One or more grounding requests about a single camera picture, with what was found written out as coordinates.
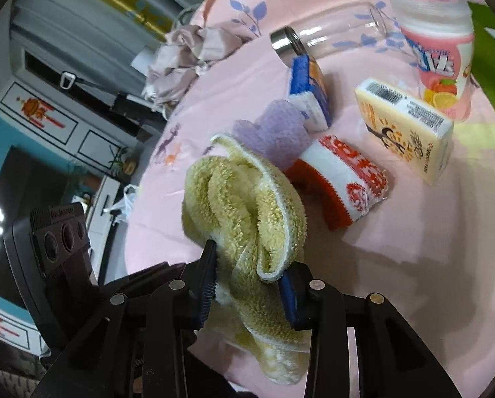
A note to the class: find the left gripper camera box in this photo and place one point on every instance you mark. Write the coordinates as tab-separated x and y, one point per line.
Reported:
60	239

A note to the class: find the crumpled beige cloth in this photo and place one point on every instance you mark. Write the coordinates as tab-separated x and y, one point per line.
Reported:
188	53

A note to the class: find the pink wet wipes canister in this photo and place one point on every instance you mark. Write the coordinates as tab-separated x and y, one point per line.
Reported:
440	34

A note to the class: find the blue orange tissue pack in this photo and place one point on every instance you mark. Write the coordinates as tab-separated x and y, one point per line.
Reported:
308	93

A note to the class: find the red white sock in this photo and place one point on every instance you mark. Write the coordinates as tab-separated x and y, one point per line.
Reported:
346	183

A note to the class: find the yellow white towel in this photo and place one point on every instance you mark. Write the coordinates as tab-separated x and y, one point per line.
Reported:
251	211

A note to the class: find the glass bottle steel cap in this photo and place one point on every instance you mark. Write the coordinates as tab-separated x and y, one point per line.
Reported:
330	31

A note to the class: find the white cabinet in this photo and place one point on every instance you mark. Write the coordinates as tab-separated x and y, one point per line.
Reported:
79	144

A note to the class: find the yellow tissue pack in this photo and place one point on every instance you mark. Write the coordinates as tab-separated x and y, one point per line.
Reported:
408	127

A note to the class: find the pink printed bed sheet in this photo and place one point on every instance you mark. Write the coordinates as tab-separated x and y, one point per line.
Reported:
373	224

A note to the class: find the green cardboard box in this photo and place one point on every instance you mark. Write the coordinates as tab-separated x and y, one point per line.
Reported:
483	65

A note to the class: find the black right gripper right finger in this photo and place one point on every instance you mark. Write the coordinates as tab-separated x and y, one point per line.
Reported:
297	287

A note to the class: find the teal curtain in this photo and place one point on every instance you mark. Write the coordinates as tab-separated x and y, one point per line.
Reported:
96	39

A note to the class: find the white plastic bag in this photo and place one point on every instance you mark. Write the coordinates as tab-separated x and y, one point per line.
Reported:
122	209

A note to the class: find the black television screen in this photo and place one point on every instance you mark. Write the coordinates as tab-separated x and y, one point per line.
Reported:
26	183

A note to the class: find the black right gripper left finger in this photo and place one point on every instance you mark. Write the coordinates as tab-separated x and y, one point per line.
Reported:
200	278

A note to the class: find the purple mesh bath pouf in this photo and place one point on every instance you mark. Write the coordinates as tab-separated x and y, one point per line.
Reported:
278	134

